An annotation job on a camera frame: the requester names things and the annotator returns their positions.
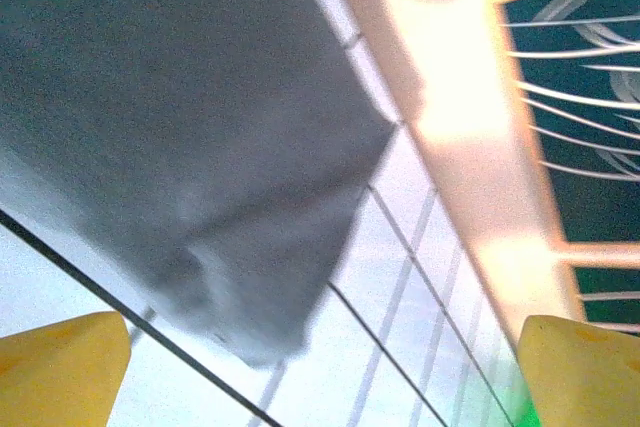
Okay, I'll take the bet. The grey t-shirt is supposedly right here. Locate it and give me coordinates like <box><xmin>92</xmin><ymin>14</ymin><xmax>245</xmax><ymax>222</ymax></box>
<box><xmin>0</xmin><ymin>0</ymin><xmax>401</xmax><ymax>371</ymax></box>

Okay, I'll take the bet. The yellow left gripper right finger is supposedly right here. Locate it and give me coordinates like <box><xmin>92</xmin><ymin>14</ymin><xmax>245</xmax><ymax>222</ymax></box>
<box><xmin>516</xmin><ymin>314</ymin><xmax>640</xmax><ymax>427</ymax></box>

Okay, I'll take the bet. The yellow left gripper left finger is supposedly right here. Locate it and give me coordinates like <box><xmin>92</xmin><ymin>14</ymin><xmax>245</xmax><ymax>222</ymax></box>
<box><xmin>0</xmin><ymin>310</ymin><xmax>132</xmax><ymax>427</ymax></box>

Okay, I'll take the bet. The dark panel with leaf drawing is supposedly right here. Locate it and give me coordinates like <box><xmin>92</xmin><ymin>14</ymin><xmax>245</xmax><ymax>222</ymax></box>
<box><xmin>492</xmin><ymin>0</ymin><xmax>640</xmax><ymax>248</ymax></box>

